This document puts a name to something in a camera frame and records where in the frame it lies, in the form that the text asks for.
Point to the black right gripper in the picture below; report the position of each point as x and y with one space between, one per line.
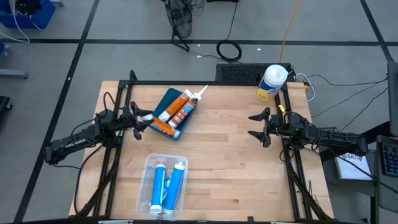
276 126

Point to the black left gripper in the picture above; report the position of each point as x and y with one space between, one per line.
128 119

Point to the orange sealant caulk tube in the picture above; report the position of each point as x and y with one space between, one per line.
185 109
174 105
164 127

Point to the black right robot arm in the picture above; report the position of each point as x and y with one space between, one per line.
342 140

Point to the Lysol wipes canister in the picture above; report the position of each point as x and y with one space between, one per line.
272 82

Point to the small yellow tag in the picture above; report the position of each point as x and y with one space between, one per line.
281 108

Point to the blue plastic tray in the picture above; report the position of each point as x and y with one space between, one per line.
168 98

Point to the black perforated computer case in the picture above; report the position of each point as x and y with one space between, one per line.
236 73

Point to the clear plastic container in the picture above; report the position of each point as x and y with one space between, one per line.
146 186

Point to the white printed notebook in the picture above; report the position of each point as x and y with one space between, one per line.
351 168

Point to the black keyboard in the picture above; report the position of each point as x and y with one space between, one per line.
390 158

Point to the grey monitor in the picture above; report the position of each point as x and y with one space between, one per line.
393 99

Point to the dark grey desk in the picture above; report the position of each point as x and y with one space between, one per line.
385 189

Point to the grey metal bar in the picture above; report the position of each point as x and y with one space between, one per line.
12 73

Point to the blue plastic bin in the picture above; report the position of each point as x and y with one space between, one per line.
40 18

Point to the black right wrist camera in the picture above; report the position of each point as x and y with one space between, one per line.
295 126

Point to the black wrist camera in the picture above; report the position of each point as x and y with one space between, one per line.
107 119
295 126

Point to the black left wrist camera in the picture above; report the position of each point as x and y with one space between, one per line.
107 119

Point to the black aluminium table frame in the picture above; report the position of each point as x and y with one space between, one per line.
224 83

